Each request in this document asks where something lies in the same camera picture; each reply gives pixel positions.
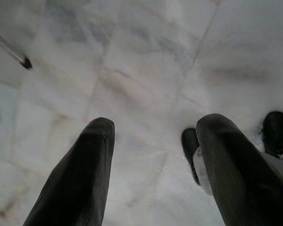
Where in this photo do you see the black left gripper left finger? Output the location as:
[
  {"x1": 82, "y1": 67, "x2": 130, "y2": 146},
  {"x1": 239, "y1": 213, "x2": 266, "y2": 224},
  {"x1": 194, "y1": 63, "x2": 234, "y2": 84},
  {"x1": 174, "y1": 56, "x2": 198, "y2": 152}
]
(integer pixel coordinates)
[{"x1": 22, "y1": 117, "x2": 116, "y2": 226}]

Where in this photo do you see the silver metal clothes rack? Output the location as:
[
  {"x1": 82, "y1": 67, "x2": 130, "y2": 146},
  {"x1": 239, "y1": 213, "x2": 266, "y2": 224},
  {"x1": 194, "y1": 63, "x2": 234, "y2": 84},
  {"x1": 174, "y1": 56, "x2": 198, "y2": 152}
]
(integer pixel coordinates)
[{"x1": 0, "y1": 28, "x2": 33, "y2": 70}]

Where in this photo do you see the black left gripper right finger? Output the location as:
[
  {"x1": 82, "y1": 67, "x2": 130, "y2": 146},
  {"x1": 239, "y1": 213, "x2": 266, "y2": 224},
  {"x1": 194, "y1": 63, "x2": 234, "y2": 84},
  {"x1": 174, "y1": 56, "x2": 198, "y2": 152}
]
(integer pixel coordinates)
[{"x1": 195, "y1": 113, "x2": 283, "y2": 226}]

